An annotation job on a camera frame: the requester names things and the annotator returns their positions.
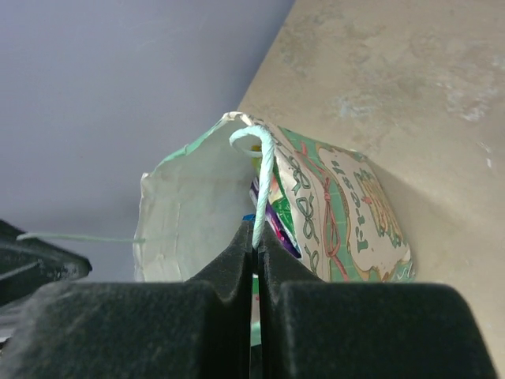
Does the purple Fox's candy bag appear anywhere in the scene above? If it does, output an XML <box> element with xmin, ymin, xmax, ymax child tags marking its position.
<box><xmin>249</xmin><ymin>178</ymin><xmax>301</xmax><ymax>260</ymax></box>

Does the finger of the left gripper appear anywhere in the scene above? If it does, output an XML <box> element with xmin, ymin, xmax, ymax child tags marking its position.
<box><xmin>1</xmin><ymin>220</ymin><xmax>92</xmax><ymax>306</ymax></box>

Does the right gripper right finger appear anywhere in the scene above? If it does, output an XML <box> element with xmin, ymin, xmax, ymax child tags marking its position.
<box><xmin>258</xmin><ymin>231</ymin><xmax>497</xmax><ymax>378</ymax></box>

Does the green yellow Fox's candy bag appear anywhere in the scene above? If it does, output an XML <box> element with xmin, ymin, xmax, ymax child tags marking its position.
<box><xmin>268</xmin><ymin>174</ymin><xmax>295</xmax><ymax>239</ymax></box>

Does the blue small snack packet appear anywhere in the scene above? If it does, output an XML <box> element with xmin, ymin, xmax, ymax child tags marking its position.
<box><xmin>242</xmin><ymin>214</ymin><xmax>256</xmax><ymax>221</ymax></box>

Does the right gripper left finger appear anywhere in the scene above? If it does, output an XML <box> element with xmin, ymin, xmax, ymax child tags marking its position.
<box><xmin>1</xmin><ymin>221</ymin><xmax>253</xmax><ymax>378</ymax></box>

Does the green patterned paper bag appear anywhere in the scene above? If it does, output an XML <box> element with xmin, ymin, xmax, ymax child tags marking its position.
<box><xmin>130</xmin><ymin>111</ymin><xmax>413</xmax><ymax>283</ymax></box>

